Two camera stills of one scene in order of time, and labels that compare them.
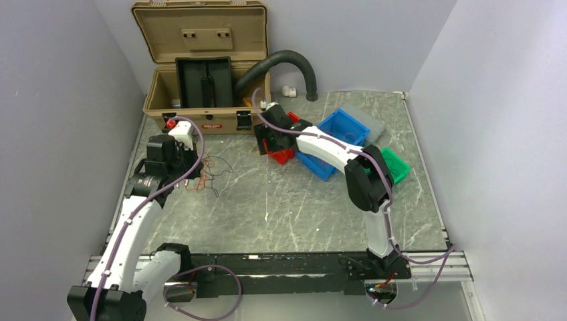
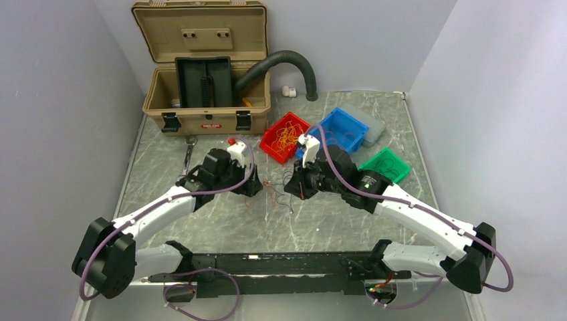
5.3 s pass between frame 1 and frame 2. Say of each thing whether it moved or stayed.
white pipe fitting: stayed
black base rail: stayed
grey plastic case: stayed
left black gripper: moved
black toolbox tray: stayed
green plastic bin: stayed
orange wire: moved
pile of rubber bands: moved
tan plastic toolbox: stayed
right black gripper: moved
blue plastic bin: stayed
